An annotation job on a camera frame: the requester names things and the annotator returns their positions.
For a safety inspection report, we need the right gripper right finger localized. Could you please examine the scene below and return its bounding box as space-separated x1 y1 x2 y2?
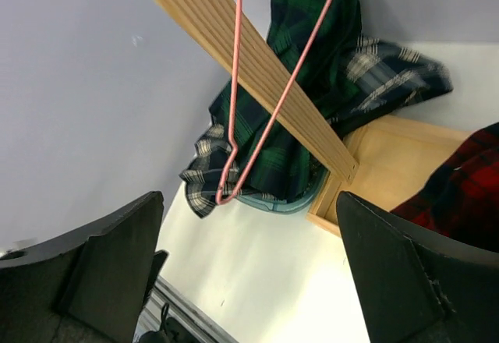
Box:
336 192 498 342

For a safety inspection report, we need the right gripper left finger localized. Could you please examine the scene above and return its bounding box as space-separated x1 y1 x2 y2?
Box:
1 192 164 342

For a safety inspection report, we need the red plaid skirt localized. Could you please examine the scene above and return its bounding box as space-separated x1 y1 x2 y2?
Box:
391 123 498 253

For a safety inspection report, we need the pink hanger of green skirt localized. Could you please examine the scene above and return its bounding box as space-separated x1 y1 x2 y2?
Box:
215 0 333 205

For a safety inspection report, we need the navy white plaid skirt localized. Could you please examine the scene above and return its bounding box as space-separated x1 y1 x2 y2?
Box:
180 35 453 218

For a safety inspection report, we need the green plaid skirt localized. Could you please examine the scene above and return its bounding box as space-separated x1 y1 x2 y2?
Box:
200 0 362 202

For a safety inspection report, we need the wooden clothes rack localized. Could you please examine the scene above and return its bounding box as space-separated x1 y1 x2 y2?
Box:
154 0 466 235

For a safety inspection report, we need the blue plastic basin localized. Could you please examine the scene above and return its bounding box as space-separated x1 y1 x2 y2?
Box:
236 167 328 214

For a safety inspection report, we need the aluminium rail base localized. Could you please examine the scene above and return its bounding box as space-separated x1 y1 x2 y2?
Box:
134 249 239 343

